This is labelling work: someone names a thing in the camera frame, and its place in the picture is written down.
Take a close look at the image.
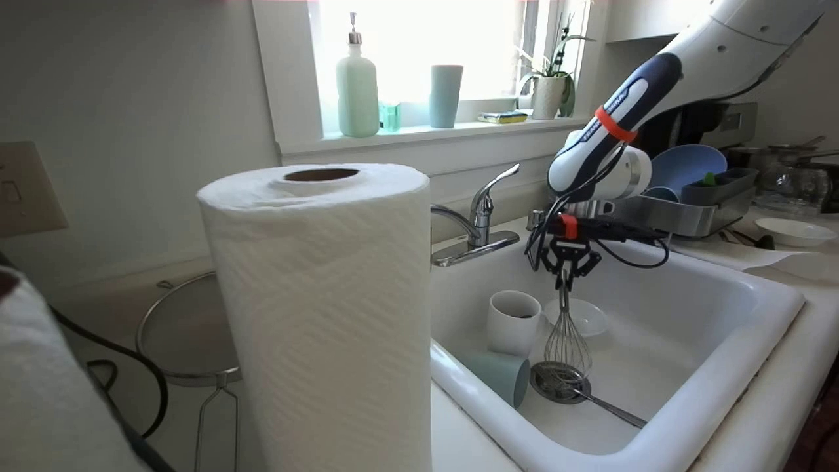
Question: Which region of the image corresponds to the beige wall outlet plate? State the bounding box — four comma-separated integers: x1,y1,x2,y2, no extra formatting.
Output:
0,139,70,241

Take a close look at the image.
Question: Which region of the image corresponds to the metal spoon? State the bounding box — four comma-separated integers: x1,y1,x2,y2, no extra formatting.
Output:
546,369,650,430

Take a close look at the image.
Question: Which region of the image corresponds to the white cloth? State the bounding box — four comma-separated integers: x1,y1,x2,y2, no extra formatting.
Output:
0,264,146,472

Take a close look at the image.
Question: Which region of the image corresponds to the teal plastic cup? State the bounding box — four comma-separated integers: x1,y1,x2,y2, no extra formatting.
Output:
461,348,533,408

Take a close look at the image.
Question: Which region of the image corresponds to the grey dish rack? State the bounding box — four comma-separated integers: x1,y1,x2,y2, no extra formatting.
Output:
601,168,760,241

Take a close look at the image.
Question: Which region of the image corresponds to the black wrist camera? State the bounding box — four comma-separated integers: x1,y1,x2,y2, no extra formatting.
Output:
558,209,659,245

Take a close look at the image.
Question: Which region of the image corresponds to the white window frame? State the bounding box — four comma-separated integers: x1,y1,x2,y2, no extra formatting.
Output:
250,0,613,164

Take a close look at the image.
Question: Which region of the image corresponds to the black power cable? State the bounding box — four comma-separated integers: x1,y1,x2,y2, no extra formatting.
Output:
48,304,173,472

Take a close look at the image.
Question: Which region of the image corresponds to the tall teal tumbler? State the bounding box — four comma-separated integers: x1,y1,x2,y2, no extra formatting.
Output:
428,63,466,130

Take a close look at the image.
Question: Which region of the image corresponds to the metal wire whisk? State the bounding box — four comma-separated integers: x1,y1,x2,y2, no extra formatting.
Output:
540,279,596,375

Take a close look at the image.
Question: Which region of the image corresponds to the clear glass jar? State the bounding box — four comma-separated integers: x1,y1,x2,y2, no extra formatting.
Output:
755,140,831,216

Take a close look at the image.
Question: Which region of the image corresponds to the blue bowl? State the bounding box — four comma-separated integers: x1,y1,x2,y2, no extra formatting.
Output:
650,140,732,205

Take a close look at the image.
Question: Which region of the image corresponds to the white paper towel roll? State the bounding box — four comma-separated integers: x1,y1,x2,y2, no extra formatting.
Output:
194,161,436,472

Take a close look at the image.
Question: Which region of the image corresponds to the white ceramic cup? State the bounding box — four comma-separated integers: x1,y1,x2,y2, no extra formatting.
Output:
486,289,546,358

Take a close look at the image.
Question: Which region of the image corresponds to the white kitchen sink basin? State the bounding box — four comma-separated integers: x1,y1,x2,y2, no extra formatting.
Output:
428,230,807,472

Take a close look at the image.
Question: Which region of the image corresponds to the white mug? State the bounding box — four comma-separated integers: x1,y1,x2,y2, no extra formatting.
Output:
601,143,656,205

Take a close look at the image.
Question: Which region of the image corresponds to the potted plant white pot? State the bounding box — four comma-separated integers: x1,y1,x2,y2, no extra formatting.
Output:
519,21,597,123

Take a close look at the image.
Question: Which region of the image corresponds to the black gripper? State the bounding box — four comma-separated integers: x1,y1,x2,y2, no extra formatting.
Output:
524,196,607,293

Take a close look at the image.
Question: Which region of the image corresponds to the chrome sink faucet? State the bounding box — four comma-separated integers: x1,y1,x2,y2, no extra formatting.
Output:
428,161,524,269

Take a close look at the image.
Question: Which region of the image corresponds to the white plate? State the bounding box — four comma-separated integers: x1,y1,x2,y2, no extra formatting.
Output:
753,214,839,251

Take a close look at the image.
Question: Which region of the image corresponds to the kitchen sponge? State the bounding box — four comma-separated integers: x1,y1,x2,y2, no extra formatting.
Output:
481,108,533,126

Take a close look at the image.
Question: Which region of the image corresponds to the round mesh splatter screen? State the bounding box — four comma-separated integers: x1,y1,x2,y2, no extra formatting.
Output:
135,269,243,472

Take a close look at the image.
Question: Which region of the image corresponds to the pale green soap bottle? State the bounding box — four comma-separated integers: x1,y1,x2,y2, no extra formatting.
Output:
335,11,384,140

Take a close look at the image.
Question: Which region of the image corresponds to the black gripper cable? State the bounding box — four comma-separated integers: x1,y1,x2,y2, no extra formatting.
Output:
593,230,673,273

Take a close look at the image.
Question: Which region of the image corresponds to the small green glass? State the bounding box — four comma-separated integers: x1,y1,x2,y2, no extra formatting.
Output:
377,98,403,135

